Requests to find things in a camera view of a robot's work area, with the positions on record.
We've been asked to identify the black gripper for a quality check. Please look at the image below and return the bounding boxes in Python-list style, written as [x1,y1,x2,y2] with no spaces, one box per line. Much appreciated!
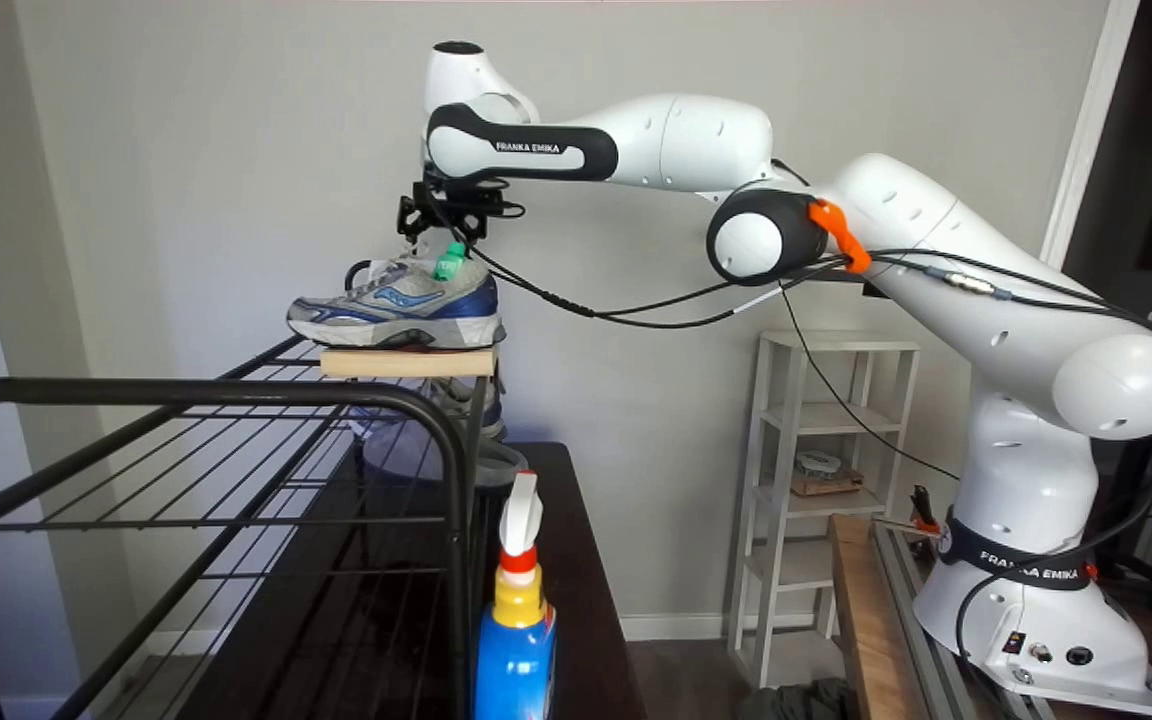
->
[397,181,523,243]

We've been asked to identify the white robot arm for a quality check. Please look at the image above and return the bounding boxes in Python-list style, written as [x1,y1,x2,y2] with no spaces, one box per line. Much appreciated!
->
[422,40,1152,716]

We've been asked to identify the white blue running shoe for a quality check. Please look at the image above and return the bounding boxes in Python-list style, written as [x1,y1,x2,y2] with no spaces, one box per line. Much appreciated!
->
[283,257,503,353]

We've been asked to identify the dark wooden table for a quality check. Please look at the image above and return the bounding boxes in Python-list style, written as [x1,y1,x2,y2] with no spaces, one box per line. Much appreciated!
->
[170,443,642,720]

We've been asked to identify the white shelf unit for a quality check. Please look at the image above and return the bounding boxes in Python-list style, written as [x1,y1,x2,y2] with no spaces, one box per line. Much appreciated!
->
[724,327,920,687]

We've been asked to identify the blue yellow spray bottle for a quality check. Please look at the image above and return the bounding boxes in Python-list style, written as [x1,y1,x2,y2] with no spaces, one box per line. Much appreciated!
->
[471,472,556,720]

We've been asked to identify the wooden board on floor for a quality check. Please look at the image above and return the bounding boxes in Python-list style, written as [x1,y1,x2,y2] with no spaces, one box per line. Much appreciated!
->
[829,517,926,720]

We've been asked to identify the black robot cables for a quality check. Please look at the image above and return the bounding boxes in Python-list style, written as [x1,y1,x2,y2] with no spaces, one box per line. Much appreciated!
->
[467,225,1139,338]

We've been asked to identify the black wire rack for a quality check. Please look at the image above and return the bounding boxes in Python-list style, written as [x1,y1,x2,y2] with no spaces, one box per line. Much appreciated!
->
[0,341,475,720]

